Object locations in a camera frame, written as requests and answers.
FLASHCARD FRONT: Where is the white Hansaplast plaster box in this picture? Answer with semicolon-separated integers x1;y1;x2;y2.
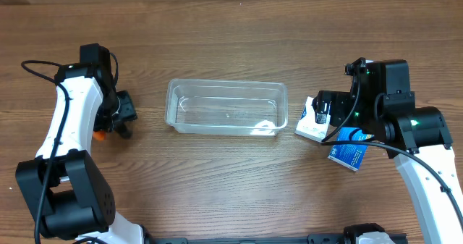
294;96;331;143

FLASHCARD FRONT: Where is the orange Redoxon tube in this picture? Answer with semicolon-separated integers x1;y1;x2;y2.
93;131;106;141

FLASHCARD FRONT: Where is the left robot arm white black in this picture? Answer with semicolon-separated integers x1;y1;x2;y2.
15;43;154;243

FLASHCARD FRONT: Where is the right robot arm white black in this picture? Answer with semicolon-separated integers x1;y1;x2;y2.
312;58;462;243

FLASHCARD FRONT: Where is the clear plastic container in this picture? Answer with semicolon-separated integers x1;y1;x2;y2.
165;79;288;136

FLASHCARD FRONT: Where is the blue medicine box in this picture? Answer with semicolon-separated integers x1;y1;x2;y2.
328;127;373;172

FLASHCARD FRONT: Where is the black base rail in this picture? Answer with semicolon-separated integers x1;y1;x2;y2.
144;232;409;244

